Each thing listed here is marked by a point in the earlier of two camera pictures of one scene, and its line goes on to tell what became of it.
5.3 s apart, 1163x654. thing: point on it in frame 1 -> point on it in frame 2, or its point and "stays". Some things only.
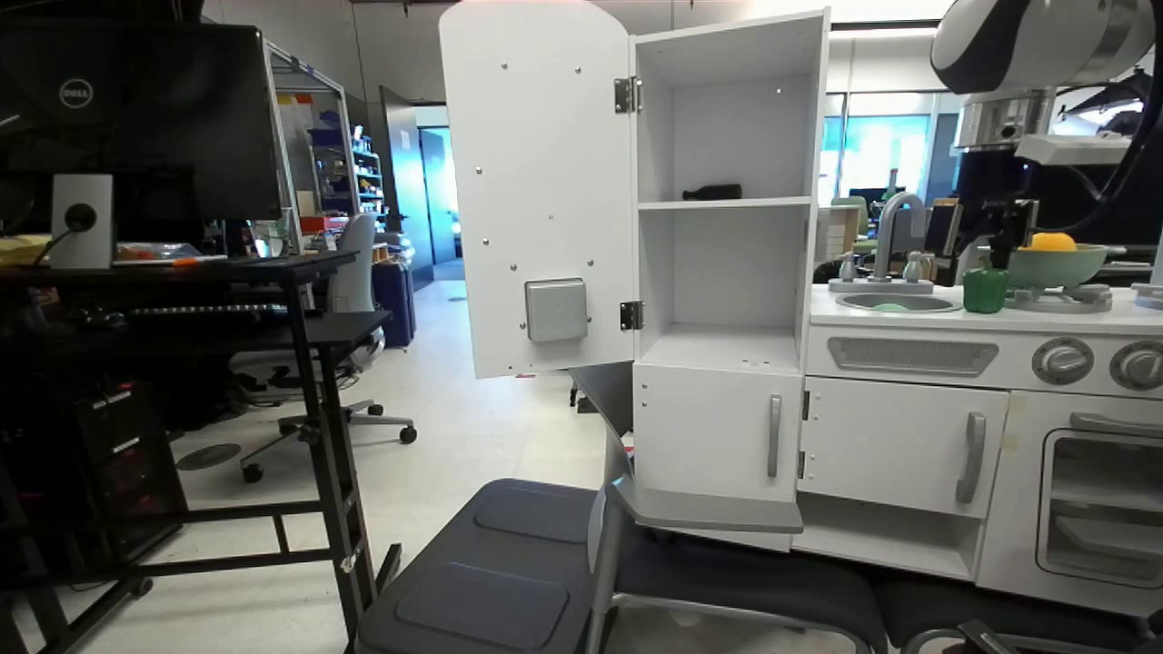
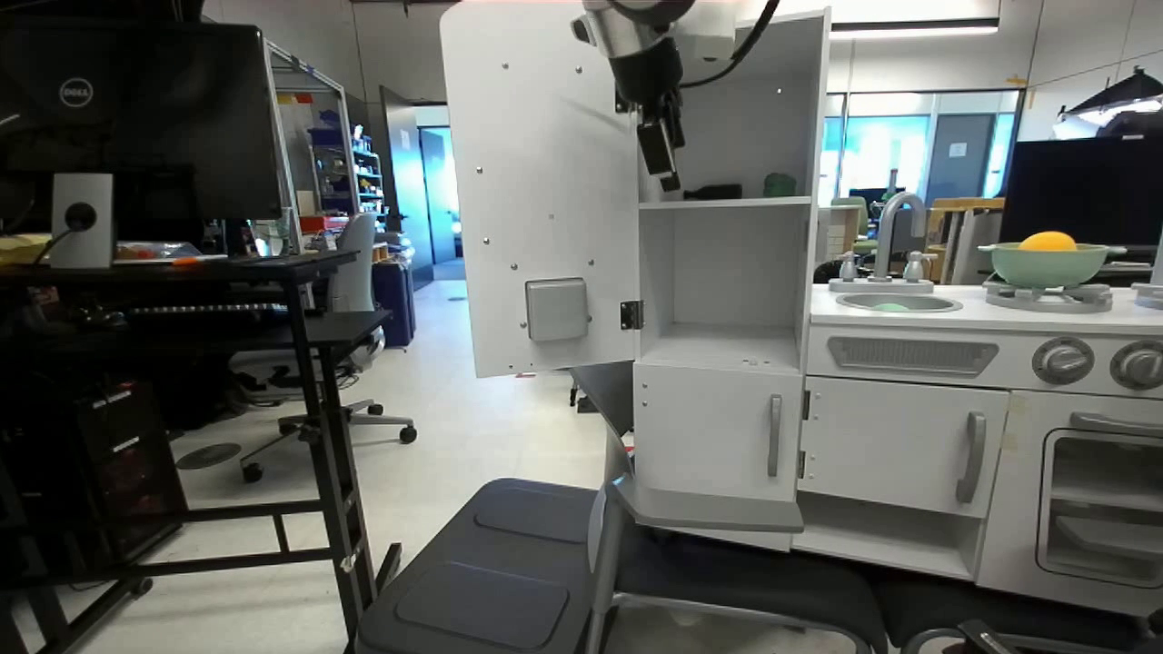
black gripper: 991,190 -> 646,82
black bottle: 715,190 stays
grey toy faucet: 881,279 stays
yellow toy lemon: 1052,241 stays
